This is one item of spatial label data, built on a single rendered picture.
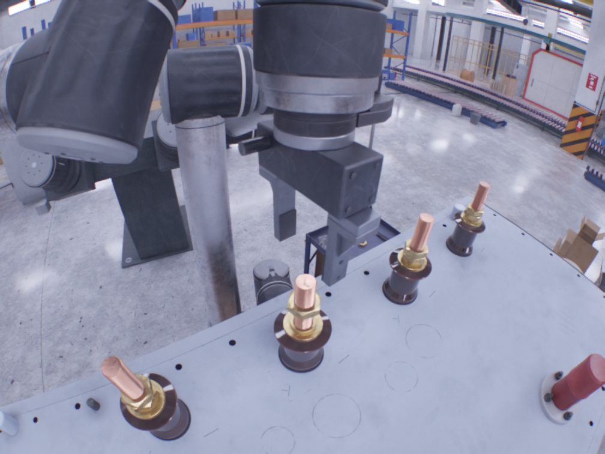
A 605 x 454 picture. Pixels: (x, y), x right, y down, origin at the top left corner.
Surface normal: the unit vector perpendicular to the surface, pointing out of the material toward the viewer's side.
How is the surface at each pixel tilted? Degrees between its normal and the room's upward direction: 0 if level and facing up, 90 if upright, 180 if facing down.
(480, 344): 0
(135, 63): 85
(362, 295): 0
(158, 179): 90
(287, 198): 90
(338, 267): 90
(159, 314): 0
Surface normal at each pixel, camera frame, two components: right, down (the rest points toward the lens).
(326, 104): 0.07, 0.62
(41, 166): 0.38, 0.11
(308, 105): -0.19, 0.60
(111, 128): 0.92, 0.17
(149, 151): 0.42, 0.58
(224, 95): 0.37, 0.74
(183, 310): 0.04, -0.79
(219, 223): 0.64, 0.44
